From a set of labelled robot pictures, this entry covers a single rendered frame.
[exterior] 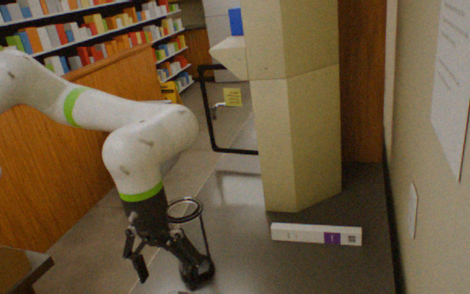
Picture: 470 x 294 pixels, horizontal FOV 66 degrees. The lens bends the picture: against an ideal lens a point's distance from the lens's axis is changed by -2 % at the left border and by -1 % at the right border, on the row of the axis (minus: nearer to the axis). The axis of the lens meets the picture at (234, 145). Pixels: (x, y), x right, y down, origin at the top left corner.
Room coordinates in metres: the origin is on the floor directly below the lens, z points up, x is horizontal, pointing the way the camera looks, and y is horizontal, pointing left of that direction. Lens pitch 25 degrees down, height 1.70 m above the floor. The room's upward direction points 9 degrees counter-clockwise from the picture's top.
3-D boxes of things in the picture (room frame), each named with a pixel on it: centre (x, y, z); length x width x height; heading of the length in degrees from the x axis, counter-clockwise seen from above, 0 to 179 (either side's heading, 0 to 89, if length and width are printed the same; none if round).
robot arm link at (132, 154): (0.68, 0.20, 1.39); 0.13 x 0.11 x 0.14; 141
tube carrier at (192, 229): (0.82, 0.16, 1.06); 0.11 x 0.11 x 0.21
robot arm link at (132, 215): (0.67, 0.21, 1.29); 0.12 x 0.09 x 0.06; 160
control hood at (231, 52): (1.23, -0.08, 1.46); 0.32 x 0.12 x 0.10; 159
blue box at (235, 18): (1.32, -0.11, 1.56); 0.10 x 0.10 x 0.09; 69
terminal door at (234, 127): (1.43, -0.03, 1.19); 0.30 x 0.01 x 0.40; 62
